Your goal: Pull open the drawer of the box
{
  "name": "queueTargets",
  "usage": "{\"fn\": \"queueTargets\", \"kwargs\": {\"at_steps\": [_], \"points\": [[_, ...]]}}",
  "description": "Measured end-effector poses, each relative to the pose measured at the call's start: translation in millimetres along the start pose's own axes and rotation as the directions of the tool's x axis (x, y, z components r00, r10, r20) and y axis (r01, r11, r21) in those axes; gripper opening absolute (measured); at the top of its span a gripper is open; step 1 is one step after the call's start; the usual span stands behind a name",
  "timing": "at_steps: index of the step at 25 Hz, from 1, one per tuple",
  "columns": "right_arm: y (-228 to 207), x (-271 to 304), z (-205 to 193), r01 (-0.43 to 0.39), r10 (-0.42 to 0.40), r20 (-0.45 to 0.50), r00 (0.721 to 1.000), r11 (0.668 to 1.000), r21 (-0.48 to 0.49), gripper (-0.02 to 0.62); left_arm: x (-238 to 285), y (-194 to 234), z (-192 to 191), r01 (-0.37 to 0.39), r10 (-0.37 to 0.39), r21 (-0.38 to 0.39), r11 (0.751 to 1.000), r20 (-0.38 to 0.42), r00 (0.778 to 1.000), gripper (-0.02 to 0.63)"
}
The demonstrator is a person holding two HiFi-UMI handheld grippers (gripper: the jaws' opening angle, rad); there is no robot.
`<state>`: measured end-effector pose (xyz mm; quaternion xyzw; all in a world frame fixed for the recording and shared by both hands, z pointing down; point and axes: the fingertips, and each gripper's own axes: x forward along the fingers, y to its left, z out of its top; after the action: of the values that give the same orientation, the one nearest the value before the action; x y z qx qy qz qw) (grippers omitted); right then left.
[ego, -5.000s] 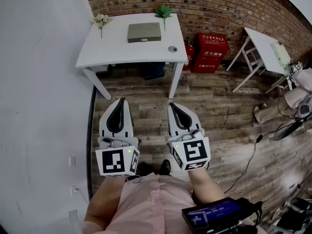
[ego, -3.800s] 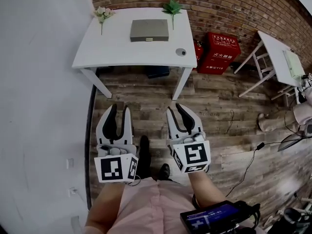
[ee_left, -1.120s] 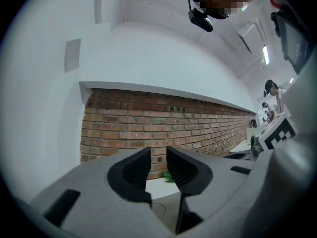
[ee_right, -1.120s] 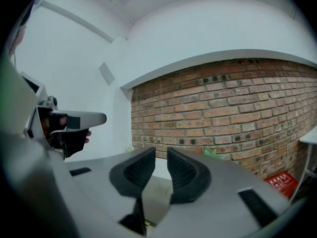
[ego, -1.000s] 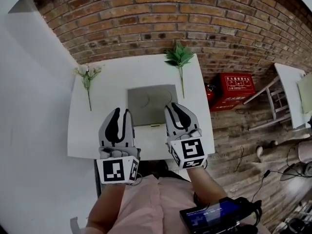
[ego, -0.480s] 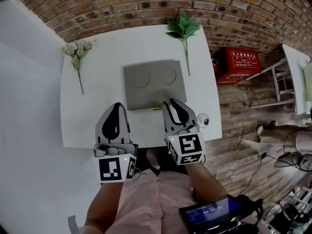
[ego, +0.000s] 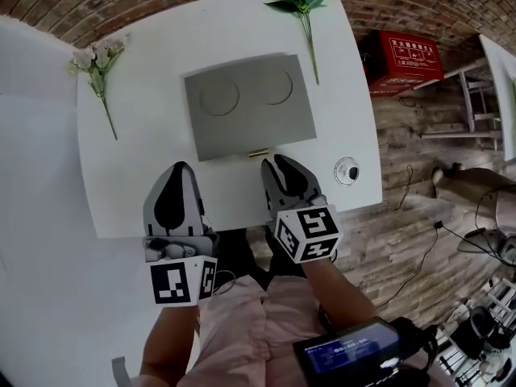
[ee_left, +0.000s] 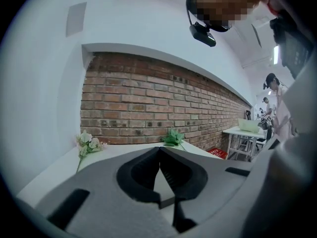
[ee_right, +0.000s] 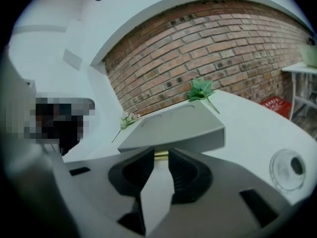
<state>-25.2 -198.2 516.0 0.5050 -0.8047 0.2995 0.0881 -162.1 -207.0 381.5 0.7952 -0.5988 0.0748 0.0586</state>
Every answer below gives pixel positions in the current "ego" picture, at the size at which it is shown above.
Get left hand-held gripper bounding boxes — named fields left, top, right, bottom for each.
left=141, top=160, right=221, bottom=307

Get white folding table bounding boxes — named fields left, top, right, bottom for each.
left=410, top=33, right=516, bottom=163

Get person's black trousers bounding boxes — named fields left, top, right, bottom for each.
left=240, top=239, right=308, bottom=294

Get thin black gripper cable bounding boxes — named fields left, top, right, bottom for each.
left=212, top=269, right=238, bottom=297

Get white wire rack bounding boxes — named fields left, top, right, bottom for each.
left=436, top=277, right=516, bottom=387

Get person's right forearm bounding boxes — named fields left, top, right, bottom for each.
left=299, top=256, right=379, bottom=335

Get black rolling chair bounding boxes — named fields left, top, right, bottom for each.
left=450, top=305, right=511, bottom=360

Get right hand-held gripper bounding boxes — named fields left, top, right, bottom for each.
left=260, top=153, right=344, bottom=264

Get person's pink shirt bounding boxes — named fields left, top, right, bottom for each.
left=135, top=274, right=410, bottom=387

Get thin black looped cable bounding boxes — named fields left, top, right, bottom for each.
left=396, top=164, right=415, bottom=210

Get black floor cable with adapter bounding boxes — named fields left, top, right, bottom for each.
left=372, top=220, right=447, bottom=310

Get person's left forearm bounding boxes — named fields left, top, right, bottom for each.
left=139, top=303, right=202, bottom=379

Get grey drawer box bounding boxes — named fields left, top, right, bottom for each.
left=183, top=53, right=318, bottom=164

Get black chair base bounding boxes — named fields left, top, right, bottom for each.
left=456, top=227, right=516, bottom=266

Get white artificial flower sprig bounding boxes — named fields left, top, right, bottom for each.
left=67, top=33, right=131, bottom=142

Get red fire extinguisher cabinet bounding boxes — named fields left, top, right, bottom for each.
left=367, top=29, right=446, bottom=97

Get grey strap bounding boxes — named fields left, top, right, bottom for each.
left=110, top=356, right=131, bottom=387

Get small round white dish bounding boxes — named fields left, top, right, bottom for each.
left=332, top=156, right=361, bottom=186

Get white desk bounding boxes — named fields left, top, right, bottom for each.
left=76, top=0, right=385, bottom=240

